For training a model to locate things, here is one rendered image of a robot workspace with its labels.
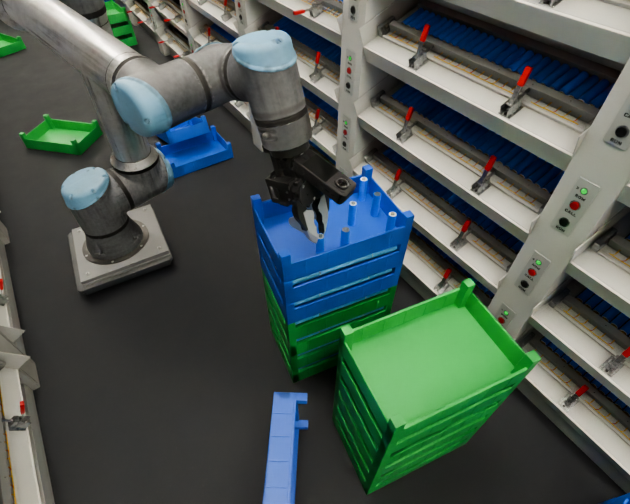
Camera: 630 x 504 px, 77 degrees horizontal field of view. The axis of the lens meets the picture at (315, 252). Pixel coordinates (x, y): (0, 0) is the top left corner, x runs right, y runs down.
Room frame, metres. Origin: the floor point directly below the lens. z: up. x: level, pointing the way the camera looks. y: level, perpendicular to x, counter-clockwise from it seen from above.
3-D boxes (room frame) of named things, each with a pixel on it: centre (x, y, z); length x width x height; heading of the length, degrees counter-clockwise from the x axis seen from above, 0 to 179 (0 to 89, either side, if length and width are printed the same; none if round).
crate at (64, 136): (1.79, 1.28, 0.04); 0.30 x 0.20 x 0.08; 78
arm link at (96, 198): (1.01, 0.72, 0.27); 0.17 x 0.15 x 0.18; 137
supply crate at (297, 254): (0.65, -0.03, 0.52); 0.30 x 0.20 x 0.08; 113
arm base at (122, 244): (1.00, 0.73, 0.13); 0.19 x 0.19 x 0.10
